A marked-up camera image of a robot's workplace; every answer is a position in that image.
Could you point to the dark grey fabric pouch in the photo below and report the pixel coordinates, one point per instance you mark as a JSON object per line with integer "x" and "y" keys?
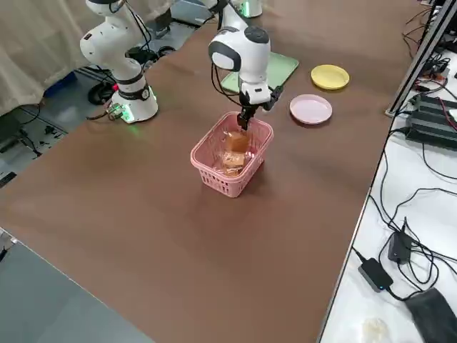
{"x": 433, "y": 314}

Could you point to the black power supply unit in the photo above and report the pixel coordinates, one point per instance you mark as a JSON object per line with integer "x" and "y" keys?
{"x": 428, "y": 132}
{"x": 433, "y": 103}

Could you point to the small pink plastic basket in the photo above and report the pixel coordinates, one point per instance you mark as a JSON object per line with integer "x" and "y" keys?
{"x": 221, "y": 186}

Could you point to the green plastic tray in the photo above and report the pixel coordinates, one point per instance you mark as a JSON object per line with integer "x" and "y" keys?
{"x": 283, "y": 66}

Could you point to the clear plastic bag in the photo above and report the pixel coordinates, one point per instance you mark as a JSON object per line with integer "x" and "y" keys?
{"x": 375, "y": 328}

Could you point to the aluminium camera post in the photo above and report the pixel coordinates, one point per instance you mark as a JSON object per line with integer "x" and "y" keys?
{"x": 423, "y": 53}

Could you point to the white round plate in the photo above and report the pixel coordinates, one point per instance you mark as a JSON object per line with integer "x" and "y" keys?
{"x": 310, "y": 109}

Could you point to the beige curtain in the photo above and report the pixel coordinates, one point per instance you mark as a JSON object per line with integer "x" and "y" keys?
{"x": 35, "y": 43}

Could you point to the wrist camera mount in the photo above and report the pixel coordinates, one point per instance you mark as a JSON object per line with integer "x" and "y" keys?
{"x": 273, "y": 100}

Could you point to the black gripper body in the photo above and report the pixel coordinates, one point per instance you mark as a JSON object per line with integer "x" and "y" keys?
{"x": 246, "y": 107}

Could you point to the yellow round plate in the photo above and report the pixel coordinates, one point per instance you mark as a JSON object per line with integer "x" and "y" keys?
{"x": 330, "y": 76}

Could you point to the green circuit board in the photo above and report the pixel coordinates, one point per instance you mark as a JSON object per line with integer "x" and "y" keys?
{"x": 115, "y": 111}

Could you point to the blue plastic crate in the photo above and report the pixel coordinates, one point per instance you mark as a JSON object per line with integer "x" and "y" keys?
{"x": 60, "y": 84}

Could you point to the black power adapter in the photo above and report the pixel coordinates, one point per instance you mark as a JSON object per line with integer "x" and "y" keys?
{"x": 375, "y": 274}
{"x": 399, "y": 248}

